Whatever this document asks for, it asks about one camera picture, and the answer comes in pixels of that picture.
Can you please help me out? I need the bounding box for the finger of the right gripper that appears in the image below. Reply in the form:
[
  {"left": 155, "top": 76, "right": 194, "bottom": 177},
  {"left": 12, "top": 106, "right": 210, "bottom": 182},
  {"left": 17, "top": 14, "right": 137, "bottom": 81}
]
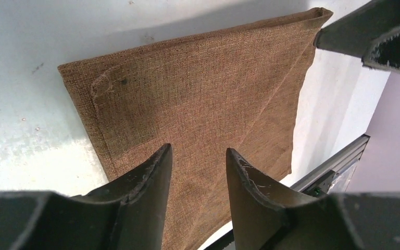
[
  {"left": 361, "top": 24, "right": 400, "bottom": 73},
  {"left": 314, "top": 0, "right": 400, "bottom": 58}
]

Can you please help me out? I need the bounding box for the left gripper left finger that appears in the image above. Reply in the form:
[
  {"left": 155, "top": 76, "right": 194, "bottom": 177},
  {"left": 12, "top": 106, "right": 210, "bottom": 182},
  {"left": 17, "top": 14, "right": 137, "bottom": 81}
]
[{"left": 0, "top": 144, "right": 172, "bottom": 249}]

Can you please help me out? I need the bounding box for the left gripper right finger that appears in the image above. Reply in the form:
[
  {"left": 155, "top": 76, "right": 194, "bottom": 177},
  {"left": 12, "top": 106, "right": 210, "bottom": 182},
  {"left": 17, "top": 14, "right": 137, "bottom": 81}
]
[{"left": 226, "top": 148, "right": 400, "bottom": 249}]

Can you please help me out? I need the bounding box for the brown cloth napkin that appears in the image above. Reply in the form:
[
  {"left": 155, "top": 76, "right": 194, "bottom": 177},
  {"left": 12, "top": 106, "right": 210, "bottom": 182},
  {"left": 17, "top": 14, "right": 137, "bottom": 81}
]
[{"left": 58, "top": 8, "right": 333, "bottom": 249}]

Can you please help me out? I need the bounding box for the aluminium frame rail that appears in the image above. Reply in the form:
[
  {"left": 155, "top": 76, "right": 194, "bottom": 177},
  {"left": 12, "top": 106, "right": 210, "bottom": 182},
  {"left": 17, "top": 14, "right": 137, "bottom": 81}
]
[{"left": 291, "top": 134, "right": 370, "bottom": 197}]

